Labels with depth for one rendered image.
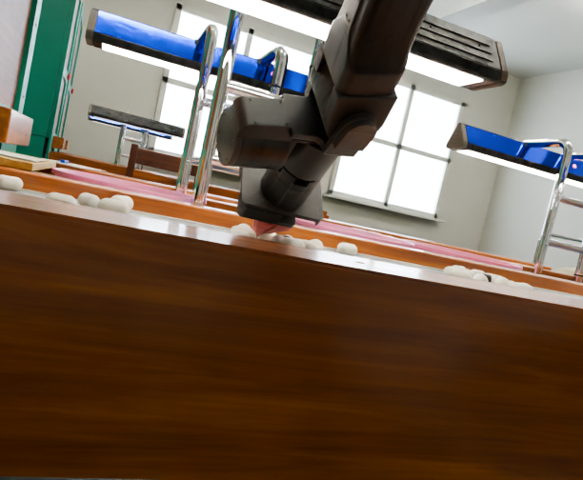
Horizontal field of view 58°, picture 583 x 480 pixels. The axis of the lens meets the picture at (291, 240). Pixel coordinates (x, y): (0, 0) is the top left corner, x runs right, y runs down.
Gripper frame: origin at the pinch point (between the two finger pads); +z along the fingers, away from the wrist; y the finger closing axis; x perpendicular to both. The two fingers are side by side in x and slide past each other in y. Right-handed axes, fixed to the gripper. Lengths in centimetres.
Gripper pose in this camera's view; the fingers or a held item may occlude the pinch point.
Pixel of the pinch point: (256, 229)
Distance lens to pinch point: 69.0
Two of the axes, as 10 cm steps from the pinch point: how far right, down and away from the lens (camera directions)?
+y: -9.2, -1.9, -3.5
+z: -4.0, 5.0, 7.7
